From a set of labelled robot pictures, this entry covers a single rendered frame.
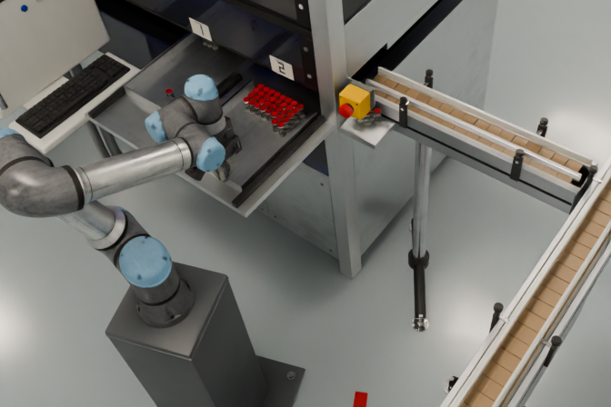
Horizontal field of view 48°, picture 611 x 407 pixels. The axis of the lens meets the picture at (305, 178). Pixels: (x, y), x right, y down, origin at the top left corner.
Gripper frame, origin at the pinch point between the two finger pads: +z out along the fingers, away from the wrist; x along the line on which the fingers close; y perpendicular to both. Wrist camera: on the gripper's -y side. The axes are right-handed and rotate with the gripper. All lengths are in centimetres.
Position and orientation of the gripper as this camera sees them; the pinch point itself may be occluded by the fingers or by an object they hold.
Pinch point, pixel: (221, 180)
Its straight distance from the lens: 193.6
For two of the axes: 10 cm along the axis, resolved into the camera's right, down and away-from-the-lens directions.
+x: -7.8, -4.3, 4.6
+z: 1.0, 6.3, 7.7
